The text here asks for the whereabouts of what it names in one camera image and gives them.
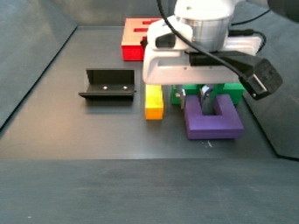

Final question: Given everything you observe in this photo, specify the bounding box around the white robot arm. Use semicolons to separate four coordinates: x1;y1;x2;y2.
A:
143;0;260;100

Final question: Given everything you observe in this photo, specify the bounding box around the black cable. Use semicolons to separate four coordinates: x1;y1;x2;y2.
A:
155;0;274;77

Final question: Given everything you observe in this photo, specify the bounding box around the purple U-shaped block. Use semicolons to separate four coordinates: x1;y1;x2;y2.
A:
184;94;244;140

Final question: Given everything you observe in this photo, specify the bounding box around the green stepped block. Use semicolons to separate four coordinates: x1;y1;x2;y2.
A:
171;83;246;105

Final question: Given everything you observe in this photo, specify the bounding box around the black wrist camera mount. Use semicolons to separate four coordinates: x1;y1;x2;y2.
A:
189;51;283;101

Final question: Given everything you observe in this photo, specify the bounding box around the red board with cutouts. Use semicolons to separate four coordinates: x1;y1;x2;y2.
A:
121;17;159;61

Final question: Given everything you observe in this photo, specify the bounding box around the black angled fixture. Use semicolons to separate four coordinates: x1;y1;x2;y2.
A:
79;68;136;100

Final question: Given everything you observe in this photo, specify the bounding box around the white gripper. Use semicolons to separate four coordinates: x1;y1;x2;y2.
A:
143;18;260;115

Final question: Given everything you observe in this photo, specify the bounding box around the yellow long bar block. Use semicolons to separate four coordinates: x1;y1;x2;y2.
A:
144;85;164;120

